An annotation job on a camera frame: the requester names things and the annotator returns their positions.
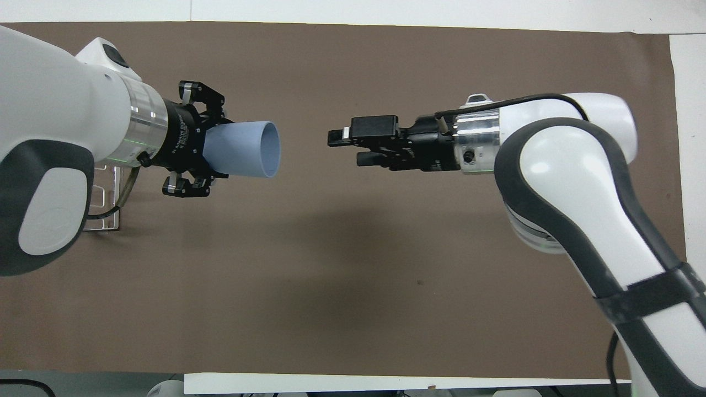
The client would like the black cable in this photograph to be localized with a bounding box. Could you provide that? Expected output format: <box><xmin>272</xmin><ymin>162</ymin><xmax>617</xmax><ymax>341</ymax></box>
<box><xmin>85</xmin><ymin>157</ymin><xmax>151</xmax><ymax>220</ymax></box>
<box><xmin>605</xmin><ymin>330</ymin><xmax>622</xmax><ymax>397</ymax></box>
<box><xmin>434</xmin><ymin>93</ymin><xmax>589</xmax><ymax>122</ymax></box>

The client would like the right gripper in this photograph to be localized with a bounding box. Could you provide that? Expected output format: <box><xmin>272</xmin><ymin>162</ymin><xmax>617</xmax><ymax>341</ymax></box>
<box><xmin>328</xmin><ymin>114</ymin><xmax>462</xmax><ymax>174</ymax></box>

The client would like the clear acrylic cup holder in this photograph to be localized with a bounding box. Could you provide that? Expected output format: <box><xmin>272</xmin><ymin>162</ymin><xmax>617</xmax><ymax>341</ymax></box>
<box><xmin>82</xmin><ymin>163</ymin><xmax>140</xmax><ymax>233</ymax></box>

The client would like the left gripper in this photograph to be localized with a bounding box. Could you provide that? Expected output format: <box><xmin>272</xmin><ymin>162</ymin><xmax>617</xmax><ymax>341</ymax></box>
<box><xmin>145</xmin><ymin>81</ymin><xmax>233</xmax><ymax>198</ymax></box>

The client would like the light blue plastic cup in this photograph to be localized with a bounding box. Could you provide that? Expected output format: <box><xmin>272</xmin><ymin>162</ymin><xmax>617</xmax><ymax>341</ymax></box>
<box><xmin>202</xmin><ymin>120</ymin><xmax>281</xmax><ymax>179</ymax></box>

